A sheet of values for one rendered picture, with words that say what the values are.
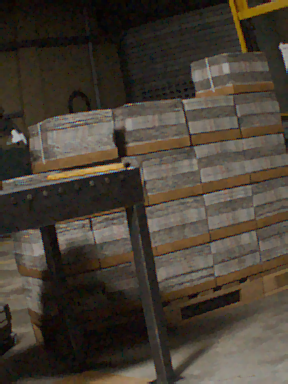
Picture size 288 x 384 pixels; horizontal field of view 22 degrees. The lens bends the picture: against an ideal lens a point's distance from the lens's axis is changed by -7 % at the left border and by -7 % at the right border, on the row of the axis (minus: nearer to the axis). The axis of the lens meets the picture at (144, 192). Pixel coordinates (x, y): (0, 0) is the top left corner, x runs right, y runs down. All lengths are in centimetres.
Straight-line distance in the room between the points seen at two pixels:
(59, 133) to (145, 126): 44
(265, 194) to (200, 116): 53
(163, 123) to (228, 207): 52
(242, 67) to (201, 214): 81
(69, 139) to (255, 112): 103
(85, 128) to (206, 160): 64
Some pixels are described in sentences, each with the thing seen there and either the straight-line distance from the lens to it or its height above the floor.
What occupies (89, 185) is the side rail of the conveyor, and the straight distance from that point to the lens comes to 244.
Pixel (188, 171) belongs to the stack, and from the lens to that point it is 363.
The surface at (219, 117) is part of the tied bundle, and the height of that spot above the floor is 95.
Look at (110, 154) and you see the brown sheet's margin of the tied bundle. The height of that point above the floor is 86.
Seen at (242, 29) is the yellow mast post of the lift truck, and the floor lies 152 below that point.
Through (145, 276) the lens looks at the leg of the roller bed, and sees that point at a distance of 260.
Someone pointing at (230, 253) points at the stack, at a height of 29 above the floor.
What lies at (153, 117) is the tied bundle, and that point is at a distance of 356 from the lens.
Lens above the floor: 85
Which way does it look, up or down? 3 degrees down
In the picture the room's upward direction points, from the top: 10 degrees counter-clockwise
